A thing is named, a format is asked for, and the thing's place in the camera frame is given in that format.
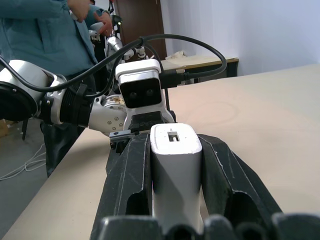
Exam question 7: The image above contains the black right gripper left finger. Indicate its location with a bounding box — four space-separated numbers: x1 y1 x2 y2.
91 132 154 236

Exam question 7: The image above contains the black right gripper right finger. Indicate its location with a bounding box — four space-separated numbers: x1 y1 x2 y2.
197 133 284 224

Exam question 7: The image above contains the white charger block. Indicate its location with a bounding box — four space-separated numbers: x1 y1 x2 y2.
149 122 203 235

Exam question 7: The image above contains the person's left hand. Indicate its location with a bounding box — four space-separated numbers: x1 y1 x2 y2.
93 10 114 36

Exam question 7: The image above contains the person's right hand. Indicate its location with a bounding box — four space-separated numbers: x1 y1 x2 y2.
67 0 91 23

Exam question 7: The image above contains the crumpled white cloth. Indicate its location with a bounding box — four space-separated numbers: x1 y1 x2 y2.
165 49 188 61

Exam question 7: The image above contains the wooden table with black legs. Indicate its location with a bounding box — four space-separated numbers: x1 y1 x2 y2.
159 55 240 85

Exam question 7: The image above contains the silver background robot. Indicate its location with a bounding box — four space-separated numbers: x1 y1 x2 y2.
103 14 151 62

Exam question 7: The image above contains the brown wooden door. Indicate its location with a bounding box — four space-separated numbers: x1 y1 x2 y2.
115 0 168 61

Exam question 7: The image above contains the grey handheld controller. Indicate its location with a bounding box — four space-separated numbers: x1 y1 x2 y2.
88 21 104 36

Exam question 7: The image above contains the person in blue shirt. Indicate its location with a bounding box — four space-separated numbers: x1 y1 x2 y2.
0 0 114 179

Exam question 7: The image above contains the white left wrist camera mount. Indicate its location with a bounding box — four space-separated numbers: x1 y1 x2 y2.
114 58 176 131

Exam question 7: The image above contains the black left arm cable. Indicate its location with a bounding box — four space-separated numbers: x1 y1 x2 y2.
0 34 228 99

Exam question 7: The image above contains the white floor cable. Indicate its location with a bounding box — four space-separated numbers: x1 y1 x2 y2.
0 142 47 181

